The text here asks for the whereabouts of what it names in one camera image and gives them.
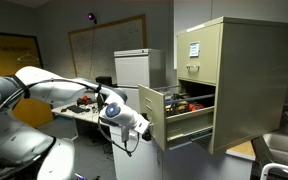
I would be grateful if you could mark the white tubular rail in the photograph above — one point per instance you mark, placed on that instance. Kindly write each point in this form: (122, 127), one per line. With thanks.
(277, 166)

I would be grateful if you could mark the flat black device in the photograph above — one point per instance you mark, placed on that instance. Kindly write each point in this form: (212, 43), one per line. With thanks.
(75, 109)

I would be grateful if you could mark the stainless steel sink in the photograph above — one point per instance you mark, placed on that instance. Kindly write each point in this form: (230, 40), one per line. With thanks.
(284, 146)

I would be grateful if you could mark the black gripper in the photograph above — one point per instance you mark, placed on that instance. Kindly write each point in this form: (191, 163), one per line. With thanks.
(146, 133)

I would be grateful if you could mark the white metal file cabinet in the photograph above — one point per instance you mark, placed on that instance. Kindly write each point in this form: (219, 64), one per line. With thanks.
(134, 70)

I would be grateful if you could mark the beige drawer with label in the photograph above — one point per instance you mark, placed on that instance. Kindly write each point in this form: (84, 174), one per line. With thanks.
(204, 70)

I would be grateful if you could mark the yellow black tool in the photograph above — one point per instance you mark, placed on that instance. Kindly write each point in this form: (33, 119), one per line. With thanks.
(177, 107)

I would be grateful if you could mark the wood framed whiteboard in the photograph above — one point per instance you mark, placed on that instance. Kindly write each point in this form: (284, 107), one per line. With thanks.
(117, 43)

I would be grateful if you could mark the light wooden countertop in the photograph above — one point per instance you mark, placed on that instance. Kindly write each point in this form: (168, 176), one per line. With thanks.
(244, 150)

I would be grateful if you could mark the beige metal file cabinet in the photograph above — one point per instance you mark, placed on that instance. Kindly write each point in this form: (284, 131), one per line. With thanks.
(250, 83)

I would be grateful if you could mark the white paper label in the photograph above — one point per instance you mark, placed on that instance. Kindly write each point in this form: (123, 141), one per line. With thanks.
(194, 49)

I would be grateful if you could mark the beige drawer with tools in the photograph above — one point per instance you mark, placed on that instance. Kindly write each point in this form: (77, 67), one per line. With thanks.
(155, 116)

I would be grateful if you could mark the camera with purple light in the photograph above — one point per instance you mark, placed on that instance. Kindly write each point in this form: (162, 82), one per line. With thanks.
(91, 16)

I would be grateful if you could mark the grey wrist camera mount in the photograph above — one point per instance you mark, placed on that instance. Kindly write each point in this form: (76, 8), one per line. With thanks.
(125, 133)

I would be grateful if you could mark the white base cabinet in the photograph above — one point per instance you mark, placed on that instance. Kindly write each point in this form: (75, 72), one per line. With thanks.
(144, 163)

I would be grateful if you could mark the yellow board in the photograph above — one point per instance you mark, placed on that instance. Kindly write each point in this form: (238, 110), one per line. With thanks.
(0, 56)

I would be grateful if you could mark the orange power tool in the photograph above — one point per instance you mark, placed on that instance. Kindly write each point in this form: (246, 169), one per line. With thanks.
(196, 107)

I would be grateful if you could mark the cluttered work desk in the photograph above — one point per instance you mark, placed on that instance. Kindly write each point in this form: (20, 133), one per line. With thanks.
(84, 115)

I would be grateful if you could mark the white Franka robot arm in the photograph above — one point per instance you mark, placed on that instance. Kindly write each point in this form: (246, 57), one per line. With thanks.
(34, 80)

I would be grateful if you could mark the black box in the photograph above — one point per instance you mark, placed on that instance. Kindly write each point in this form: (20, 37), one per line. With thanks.
(104, 81)

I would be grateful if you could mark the red tool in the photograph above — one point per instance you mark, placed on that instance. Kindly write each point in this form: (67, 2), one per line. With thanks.
(84, 99)

